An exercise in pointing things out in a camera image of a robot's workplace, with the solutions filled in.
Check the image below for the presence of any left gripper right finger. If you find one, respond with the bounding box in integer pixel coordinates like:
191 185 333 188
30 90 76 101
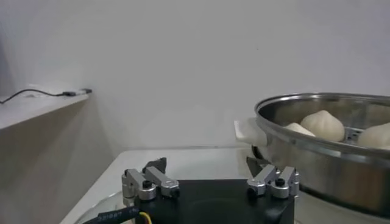
246 156 301 199

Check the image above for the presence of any black desk cable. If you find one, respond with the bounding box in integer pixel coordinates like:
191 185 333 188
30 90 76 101
0 88 76 105

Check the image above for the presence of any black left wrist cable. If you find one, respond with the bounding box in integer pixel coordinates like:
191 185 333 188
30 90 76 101
81 206 153 224

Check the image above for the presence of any steel perforated steamer basket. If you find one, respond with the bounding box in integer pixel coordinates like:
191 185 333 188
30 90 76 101
233 93 390 219

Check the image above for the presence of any white side desk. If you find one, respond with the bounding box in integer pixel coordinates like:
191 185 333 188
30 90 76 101
0 89 115 224

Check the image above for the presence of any white steamed baozi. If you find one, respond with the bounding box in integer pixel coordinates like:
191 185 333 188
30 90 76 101
285 122 316 138
300 110 346 142
357 122 390 150

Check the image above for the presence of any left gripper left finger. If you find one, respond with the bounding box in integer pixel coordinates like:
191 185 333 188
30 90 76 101
121 157 180 208

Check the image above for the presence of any black silver usb adapter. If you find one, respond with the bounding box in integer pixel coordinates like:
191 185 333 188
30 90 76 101
62 88 93 97

